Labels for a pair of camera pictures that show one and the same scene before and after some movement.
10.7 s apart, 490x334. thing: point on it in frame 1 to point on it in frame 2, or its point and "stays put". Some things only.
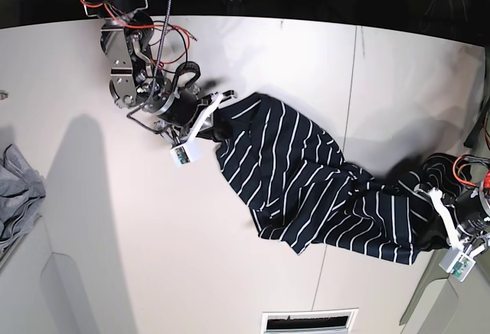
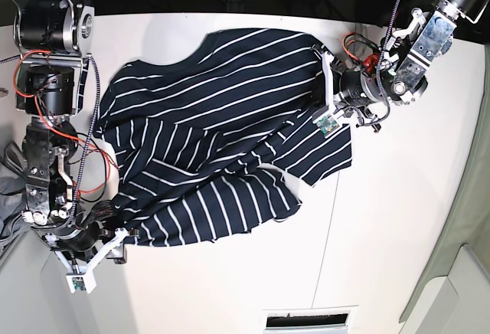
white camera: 186,152 to 82,278
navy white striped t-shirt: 302,194 to 217,140
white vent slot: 335,321 stays put
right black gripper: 470,214 to 358,87
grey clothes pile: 22,189 stays put
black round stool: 381,6 stays put
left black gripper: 184,104 to 88,236
